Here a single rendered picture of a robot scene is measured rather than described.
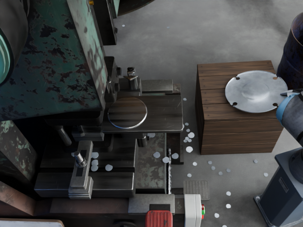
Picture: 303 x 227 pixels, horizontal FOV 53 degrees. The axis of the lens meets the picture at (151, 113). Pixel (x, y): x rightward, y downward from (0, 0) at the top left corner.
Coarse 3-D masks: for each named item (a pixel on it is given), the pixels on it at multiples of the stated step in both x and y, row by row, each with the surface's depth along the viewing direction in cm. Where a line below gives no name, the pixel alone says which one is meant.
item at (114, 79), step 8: (88, 0) 69; (96, 24) 76; (104, 56) 83; (112, 56) 82; (112, 64) 81; (112, 72) 79; (120, 72) 84; (112, 80) 79; (112, 88) 79; (104, 96) 81; (112, 96) 81; (104, 104) 82
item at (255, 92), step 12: (252, 72) 157; (264, 72) 155; (228, 84) 155; (240, 84) 153; (252, 84) 150; (264, 84) 148; (276, 84) 147; (228, 96) 150; (240, 96) 148; (252, 96) 145; (264, 96) 143; (276, 96) 142; (240, 108) 143; (252, 108) 141; (264, 108) 139
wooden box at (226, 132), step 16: (208, 64) 165; (224, 64) 164; (240, 64) 163; (256, 64) 162; (208, 80) 158; (224, 80) 157; (208, 96) 152; (224, 96) 151; (208, 112) 146; (224, 112) 145; (240, 112) 144; (272, 112) 143; (208, 128) 149; (224, 128) 149; (240, 128) 149; (256, 128) 149; (272, 128) 149; (208, 144) 162; (224, 144) 162; (240, 144) 162; (256, 144) 162; (272, 144) 162
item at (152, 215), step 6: (150, 210) 78; (156, 210) 78; (162, 210) 78; (168, 210) 78; (150, 216) 77; (156, 216) 77; (162, 216) 77; (168, 216) 77; (150, 222) 76; (156, 222) 76; (162, 222) 76; (168, 222) 76
